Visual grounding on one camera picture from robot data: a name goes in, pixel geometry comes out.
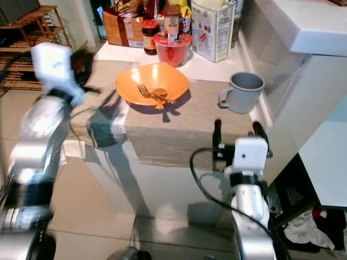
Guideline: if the black appliance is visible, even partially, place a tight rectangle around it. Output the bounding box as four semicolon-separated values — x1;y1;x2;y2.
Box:
0;0;44;25

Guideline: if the bronze metal spoon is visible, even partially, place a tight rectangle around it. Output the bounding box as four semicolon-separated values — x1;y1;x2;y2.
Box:
152;88;182;111

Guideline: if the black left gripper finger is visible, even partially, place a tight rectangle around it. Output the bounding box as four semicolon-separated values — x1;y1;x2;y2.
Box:
72;48;95;82

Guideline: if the white cloth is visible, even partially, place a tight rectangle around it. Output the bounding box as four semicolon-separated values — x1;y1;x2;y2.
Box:
285;211;334;252

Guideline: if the beige woven table mat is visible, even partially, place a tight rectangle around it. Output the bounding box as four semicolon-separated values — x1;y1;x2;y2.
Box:
65;60;261;168

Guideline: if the orange plastic plate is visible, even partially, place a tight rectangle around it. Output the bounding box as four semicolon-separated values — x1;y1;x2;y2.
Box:
115;61;190;107

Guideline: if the brown sauce bottle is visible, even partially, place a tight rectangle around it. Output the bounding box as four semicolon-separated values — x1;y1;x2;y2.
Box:
164;4;182;38

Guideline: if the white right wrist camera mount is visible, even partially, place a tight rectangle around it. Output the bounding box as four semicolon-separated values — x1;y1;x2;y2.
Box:
233;136;269;173

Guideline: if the red lidded plastic container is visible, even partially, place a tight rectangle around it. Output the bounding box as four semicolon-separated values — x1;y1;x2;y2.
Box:
155;32;193;68

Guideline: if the yellow snack bag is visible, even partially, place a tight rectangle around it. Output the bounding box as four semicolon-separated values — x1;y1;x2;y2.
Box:
176;0;194;20

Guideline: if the orange brown noodle carton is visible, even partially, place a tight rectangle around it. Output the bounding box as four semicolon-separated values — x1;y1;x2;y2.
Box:
103;6;147;48

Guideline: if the grey mug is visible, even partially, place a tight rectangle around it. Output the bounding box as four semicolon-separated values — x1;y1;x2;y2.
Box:
218;71;265;114

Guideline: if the robot left leg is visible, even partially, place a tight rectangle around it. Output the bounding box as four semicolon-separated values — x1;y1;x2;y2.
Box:
106;246;144;260

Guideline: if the red lidded sauce jar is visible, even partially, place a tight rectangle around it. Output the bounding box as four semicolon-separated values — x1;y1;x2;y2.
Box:
142;19;160;56

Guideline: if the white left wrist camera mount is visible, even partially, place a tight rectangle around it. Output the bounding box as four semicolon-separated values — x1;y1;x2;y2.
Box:
31;42;85;103

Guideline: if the wooden shelf rack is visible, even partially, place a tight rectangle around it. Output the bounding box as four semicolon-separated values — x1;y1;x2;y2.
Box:
0;5;71;90

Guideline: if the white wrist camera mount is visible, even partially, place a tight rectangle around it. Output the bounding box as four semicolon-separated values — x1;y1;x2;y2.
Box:
233;136;269;173
31;42;85;103

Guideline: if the bronze metal fork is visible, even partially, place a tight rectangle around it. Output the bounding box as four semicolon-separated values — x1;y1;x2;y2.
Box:
137;84;169;103

